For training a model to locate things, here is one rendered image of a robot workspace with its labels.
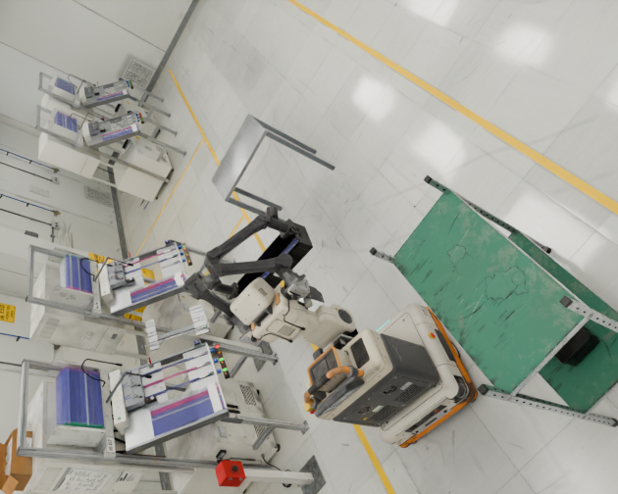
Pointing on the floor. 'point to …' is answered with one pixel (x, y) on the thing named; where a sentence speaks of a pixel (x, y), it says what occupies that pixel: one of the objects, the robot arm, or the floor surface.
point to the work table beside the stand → (235, 161)
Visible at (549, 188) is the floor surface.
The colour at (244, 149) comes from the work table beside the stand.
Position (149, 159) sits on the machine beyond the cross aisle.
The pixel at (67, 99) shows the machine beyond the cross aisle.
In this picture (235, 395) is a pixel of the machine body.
